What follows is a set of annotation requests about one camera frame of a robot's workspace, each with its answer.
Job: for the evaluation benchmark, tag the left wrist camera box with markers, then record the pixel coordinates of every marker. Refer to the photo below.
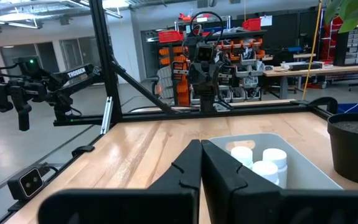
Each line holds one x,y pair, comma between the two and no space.
204,53

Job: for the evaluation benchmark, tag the white plastic basket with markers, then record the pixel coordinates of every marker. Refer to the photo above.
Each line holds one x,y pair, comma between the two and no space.
306,174

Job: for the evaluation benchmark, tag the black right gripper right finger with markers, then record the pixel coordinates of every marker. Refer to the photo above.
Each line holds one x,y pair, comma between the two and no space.
259,208

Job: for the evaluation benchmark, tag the black exterior camera box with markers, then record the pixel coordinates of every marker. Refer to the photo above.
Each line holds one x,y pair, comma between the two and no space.
26,182

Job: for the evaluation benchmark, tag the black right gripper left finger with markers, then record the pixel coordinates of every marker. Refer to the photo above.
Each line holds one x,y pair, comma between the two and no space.
135,207

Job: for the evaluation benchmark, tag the wooden workbench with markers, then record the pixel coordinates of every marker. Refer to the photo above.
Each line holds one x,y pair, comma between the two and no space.
337,70

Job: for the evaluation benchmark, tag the black flat device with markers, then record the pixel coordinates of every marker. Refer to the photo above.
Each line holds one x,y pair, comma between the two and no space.
300,66

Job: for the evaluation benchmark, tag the silver frame bracket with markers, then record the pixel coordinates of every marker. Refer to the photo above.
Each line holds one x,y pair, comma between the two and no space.
107,115

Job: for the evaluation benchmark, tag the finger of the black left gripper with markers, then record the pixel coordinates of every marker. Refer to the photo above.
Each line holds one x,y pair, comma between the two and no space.
210,79
196,77

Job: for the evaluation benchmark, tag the parts bin shelf rack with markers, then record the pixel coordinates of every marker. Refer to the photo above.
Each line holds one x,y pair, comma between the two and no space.
181,90

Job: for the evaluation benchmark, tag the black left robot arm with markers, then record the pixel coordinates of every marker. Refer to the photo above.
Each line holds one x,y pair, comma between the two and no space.
207,102

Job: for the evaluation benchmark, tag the black aluminium table frame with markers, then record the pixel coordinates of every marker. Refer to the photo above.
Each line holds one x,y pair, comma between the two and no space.
104,46

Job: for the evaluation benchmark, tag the black plant pot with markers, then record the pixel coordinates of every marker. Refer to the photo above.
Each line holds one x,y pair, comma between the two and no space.
353,155

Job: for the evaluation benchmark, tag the blue storage bin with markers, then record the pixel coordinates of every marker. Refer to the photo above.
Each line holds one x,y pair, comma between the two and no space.
354,108

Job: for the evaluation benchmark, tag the red storage bin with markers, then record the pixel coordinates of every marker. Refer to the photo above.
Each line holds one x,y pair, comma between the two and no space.
251,24
170,36

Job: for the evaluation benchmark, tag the green leafy tree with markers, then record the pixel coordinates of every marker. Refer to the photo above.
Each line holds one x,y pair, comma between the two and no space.
350,12

